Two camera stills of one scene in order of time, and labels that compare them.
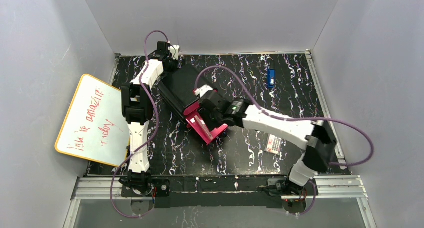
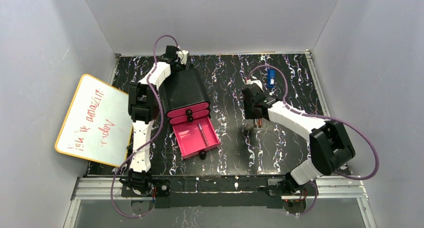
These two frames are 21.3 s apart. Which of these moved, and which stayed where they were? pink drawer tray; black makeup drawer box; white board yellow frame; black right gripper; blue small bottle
Moved: black right gripper; pink drawer tray
Stayed: white board yellow frame; blue small bottle; black makeup drawer box
